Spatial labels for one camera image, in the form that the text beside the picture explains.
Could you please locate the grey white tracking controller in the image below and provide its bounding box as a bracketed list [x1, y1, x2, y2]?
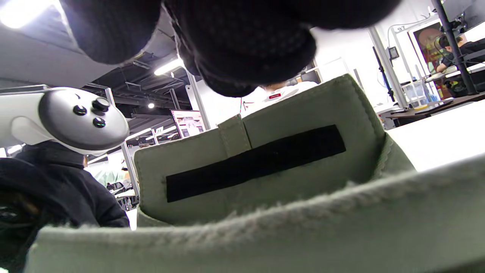
[0, 87, 130, 156]

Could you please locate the clear storage box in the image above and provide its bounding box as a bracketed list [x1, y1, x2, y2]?
[402, 82, 432, 108]

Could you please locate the display screen on stand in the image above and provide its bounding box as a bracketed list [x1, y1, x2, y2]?
[171, 110, 207, 139]

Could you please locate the person's right hand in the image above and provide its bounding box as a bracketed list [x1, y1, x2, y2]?
[61, 0, 402, 98]

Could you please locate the green fabric pencil pouch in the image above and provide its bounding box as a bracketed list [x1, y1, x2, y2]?
[23, 74, 485, 273]

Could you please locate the black stand pole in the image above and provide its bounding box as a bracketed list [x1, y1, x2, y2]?
[432, 0, 478, 95]

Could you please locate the person's left hand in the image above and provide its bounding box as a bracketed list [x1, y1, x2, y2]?
[0, 141, 130, 273]

